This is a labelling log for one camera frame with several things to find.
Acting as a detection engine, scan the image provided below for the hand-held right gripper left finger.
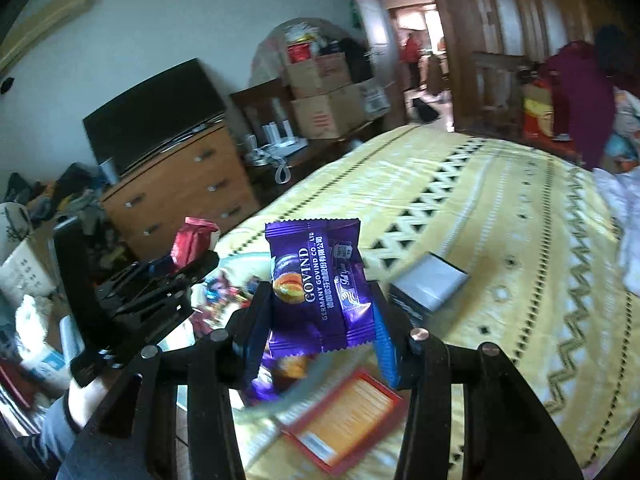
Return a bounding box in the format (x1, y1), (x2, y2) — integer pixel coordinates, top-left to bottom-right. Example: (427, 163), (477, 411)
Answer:
(57, 280), (275, 480)

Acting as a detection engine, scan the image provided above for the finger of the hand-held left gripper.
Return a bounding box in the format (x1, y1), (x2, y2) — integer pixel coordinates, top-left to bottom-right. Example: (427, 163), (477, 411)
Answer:
(106, 257), (177, 294)
(99, 251), (222, 328)

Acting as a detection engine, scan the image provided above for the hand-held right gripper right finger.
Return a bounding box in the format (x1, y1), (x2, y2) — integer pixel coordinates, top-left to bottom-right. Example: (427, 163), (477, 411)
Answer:
(367, 281), (586, 480)

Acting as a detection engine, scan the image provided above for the red snack packet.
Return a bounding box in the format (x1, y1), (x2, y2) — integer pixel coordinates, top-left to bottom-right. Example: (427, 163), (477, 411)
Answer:
(171, 216), (220, 267)

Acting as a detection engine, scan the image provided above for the clear glass bowl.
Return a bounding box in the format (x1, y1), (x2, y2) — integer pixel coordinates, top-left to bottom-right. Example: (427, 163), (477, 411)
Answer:
(187, 254), (373, 423)

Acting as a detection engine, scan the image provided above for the purple snack packet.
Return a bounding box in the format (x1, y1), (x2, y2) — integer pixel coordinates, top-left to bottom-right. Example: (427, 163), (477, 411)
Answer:
(264, 217), (374, 361)

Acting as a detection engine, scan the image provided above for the person's left forearm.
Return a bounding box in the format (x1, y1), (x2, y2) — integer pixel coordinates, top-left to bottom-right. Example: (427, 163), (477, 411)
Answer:
(39, 374), (119, 467)

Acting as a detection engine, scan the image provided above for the black cardboard box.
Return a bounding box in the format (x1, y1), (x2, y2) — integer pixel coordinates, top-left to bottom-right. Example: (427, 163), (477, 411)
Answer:
(389, 254), (471, 332)

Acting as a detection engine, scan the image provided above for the wooden chest of drawers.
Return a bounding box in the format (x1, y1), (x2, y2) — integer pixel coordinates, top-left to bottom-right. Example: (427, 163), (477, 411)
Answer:
(100, 122), (262, 262)

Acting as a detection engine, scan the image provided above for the flat orange-red packet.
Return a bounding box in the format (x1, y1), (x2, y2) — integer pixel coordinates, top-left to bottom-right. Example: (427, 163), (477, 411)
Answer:
(281, 366), (407, 477)

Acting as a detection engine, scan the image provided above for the grey cup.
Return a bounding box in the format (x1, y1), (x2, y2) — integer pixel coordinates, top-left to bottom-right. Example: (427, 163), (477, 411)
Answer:
(98, 157), (122, 184)

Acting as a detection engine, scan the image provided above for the black flat television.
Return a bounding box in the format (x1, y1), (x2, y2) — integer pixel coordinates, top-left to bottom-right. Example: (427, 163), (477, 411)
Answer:
(82, 58), (227, 177)

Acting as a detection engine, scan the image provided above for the white router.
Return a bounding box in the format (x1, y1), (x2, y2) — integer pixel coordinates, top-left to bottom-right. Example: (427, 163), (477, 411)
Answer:
(259, 119), (309, 150)

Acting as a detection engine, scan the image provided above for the dark wooden chair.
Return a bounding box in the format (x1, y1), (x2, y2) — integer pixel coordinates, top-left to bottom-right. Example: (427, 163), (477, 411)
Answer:
(471, 51), (532, 137)
(229, 77), (297, 162)

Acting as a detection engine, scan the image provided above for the yellow patterned bedspread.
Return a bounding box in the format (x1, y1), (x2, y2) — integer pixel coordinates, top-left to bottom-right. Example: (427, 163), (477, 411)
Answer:
(212, 125), (640, 480)

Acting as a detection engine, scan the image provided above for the dark wooden desk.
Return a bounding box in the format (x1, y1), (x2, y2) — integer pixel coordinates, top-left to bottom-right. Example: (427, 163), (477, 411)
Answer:
(244, 119), (396, 201)

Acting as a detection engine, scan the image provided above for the large cardboard box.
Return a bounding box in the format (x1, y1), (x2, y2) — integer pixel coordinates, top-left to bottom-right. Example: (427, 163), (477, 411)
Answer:
(290, 84), (367, 141)

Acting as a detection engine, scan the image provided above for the small cardboard box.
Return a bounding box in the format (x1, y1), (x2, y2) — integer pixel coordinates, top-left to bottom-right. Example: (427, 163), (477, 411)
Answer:
(286, 52), (352, 99)

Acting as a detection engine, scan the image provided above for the red bag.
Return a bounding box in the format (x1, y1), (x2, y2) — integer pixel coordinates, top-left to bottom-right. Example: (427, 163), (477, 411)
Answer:
(286, 41), (314, 64)

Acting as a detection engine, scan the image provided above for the red and yellow box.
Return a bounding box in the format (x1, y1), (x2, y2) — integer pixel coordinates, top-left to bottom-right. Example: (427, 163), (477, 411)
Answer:
(521, 84), (557, 142)

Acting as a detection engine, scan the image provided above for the maroon garment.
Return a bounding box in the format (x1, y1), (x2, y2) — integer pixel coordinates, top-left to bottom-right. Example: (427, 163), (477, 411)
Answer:
(544, 41), (617, 171)

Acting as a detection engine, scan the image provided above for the pile of clothes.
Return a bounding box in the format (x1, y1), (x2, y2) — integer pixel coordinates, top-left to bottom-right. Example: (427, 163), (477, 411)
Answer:
(602, 85), (640, 171)

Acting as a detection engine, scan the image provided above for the brown wooden wardrobe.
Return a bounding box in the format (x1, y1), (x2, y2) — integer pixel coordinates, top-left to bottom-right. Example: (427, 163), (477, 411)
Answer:
(432, 0), (640, 137)

